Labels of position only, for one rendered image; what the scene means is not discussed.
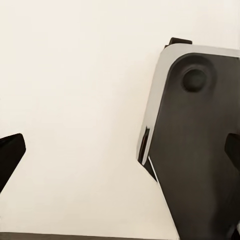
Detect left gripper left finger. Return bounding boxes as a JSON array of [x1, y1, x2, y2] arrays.
[[0, 133, 26, 193]]

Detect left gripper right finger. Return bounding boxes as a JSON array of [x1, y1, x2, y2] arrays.
[[224, 133, 240, 173]]

